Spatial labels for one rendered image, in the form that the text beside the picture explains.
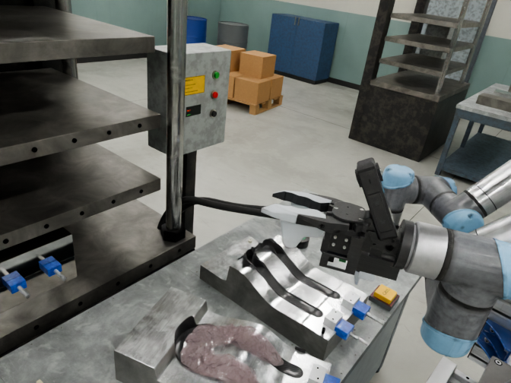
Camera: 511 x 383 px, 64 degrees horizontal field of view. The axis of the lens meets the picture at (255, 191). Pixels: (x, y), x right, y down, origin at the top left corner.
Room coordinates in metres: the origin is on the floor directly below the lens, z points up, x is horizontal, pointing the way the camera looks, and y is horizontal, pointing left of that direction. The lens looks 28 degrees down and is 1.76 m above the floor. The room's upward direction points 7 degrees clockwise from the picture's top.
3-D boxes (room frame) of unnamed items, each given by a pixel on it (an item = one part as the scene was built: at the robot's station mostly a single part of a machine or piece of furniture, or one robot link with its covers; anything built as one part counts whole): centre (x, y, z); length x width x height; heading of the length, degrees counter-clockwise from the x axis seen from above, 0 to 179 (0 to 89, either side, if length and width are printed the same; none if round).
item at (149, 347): (0.72, 0.02, 0.85); 0.50 x 0.26 x 0.11; 71
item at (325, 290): (1.05, -0.13, 0.92); 0.35 x 0.16 x 0.09; 54
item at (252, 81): (6.18, 0.48, 0.37); 1.20 x 0.82 x 0.74; 62
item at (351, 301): (0.94, -0.37, 0.89); 0.13 x 0.05 x 0.05; 54
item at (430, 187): (0.96, -0.46, 1.31); 0.11 x 0.11 x 0.08; 10
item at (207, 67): (1.65, 0.32, 0.73); 0.30 x 0.22 x 1.47; 144
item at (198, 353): (0.73, 0.01, 0.90); 0.26 x 0.18 x 0.08; 71
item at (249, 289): (1.06, -0.12, 0.87); 0.50 x 0.26 x 0.14; 54
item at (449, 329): (0.49, -0.32, 1.34); 0.11 x 0.08 x 0.11; 166
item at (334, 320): (0.86, -0.31, 0.89); 0.13 x 0.05 x 0.05; 54
